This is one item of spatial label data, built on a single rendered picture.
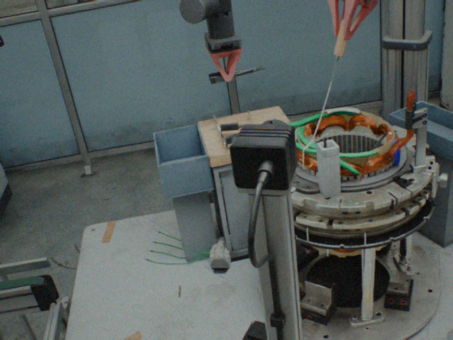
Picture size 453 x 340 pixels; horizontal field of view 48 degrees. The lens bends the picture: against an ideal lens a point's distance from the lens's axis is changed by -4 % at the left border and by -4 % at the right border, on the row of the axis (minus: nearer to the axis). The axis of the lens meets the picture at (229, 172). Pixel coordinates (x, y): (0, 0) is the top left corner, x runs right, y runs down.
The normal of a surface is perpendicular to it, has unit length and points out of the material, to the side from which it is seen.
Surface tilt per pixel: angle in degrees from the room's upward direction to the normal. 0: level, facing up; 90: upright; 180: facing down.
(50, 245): 0
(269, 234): 90
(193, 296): 0
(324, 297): 90
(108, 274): 0
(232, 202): 90
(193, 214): 90
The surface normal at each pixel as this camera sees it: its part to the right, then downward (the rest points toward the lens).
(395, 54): -0.49, 0.50
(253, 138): -0.14, -0.85
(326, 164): 0.22, 0.47
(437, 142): -0.86, 0.35
